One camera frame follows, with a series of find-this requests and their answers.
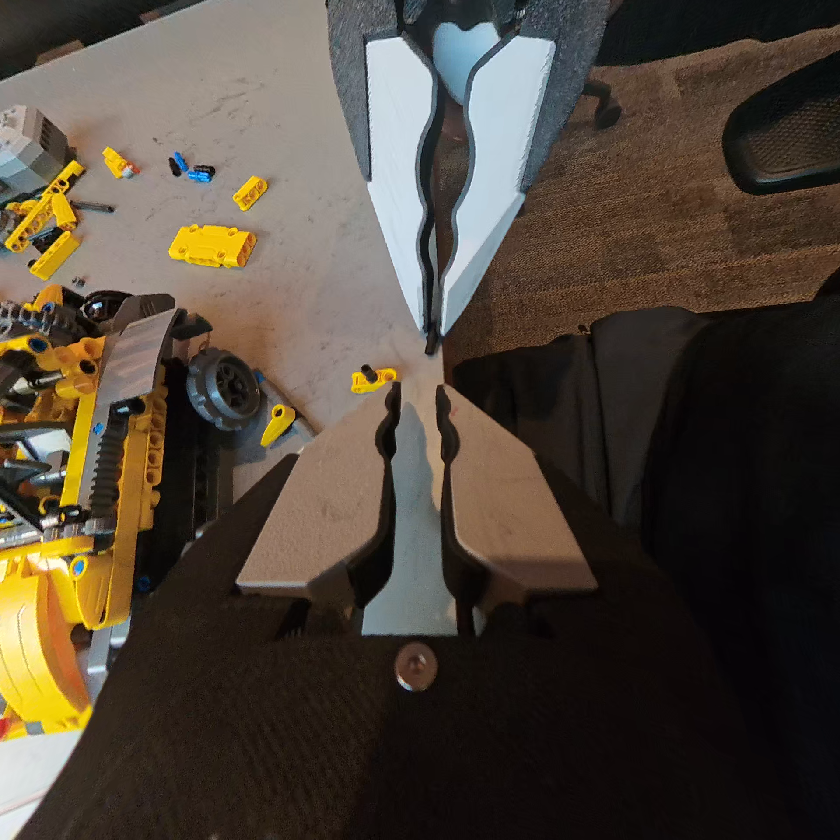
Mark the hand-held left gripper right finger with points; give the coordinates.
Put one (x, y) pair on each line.
(518, 518)

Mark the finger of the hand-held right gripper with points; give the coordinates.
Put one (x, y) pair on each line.
(499, 131)
(394, 131)

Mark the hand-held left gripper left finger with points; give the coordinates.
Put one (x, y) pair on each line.
(315, 518)

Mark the short yellow brick beam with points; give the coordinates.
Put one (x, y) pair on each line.
(387, 375)
(249, 193)

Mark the cluster of small brick pins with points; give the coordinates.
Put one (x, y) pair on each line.
(197, 175)

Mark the black office chair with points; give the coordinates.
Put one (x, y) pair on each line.
(607, 111)

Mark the yellow rectangular brick panel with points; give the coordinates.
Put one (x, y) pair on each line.
(210, 246)

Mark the yellow grey brick vehicle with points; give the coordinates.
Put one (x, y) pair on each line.
(131, 354)

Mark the black brick axle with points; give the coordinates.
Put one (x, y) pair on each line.
(92, 206)

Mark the yellow flat wedge panel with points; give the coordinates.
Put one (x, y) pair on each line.
(65, 213)

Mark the yellow thick brick beam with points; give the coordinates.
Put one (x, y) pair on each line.
(44, 207)

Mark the grey brick battery hub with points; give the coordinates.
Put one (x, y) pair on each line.
(26, 157)

